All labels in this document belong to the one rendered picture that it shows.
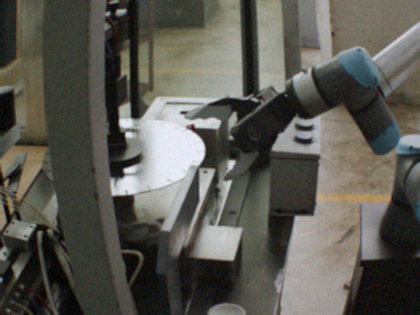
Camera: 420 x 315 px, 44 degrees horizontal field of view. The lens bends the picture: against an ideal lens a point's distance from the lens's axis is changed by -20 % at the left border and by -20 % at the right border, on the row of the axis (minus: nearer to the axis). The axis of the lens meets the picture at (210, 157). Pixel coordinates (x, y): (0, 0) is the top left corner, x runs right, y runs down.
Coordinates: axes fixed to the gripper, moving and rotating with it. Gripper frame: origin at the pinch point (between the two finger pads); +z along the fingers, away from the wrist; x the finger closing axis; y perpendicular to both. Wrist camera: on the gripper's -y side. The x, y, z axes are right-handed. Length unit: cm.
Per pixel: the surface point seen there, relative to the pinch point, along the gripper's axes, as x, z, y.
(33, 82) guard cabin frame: 37, 61, 34
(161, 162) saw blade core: 1.4, 9.0, 0.0
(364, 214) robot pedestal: -35.2, -9.1, 28.4
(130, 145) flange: 6.6, 14.7, 2.1
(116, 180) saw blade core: 3.8, 12.5, -8.9
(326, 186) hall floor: -74, 67, 177
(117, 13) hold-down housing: 28.9, -4.3, -6.8
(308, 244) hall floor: -78, 62, 124
